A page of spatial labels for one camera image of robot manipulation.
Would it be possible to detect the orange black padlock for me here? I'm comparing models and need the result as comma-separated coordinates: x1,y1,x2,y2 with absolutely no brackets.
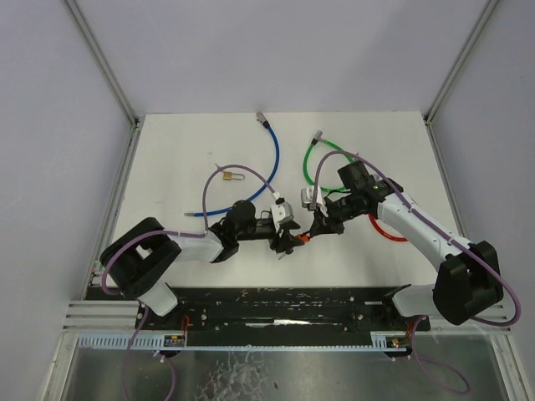
296,232,311,244

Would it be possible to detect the red cable lock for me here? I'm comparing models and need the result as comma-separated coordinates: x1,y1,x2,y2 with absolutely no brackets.
367,214,408,243

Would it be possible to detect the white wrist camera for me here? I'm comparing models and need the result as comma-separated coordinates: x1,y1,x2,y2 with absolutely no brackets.
300,185,328,216
270,191,294,228

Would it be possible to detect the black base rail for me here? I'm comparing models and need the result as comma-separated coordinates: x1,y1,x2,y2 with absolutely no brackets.
142,287,430,337

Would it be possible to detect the right aluminium frame post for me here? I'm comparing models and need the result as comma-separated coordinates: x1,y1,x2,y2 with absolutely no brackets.
423,0,502,126

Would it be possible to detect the blue cable lock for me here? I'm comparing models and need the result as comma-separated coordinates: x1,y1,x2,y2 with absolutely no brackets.
184,110,281,218

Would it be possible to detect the green cable lock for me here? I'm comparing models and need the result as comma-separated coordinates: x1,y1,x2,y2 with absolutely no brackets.
302,129,360,194

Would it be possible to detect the brass padlock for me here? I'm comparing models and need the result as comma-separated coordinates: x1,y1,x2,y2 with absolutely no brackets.
222,170,245,181

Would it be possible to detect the left aluminium frame post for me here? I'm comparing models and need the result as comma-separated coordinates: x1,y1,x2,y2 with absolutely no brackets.
62,0,140,126

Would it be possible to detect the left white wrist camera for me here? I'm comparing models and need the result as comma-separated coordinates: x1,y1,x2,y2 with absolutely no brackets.
270,191,294,228

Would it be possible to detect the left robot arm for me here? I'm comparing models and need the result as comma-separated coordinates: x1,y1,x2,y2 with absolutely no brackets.
99,198,304,317

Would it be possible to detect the white slotted cable duct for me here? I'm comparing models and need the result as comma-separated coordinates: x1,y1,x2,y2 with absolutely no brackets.
79,330,409,352

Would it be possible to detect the aluminium frame post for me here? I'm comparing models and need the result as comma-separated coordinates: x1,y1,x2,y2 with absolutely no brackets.
62,0,140,126
423,0,502,126

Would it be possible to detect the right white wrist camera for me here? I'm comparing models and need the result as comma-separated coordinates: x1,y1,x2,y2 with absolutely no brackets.
300,185,328,216

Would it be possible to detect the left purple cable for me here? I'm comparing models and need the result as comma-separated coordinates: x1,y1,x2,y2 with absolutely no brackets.
100,165,285,401

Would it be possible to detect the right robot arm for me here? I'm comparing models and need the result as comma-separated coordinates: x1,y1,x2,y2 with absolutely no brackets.
301,161,503,325

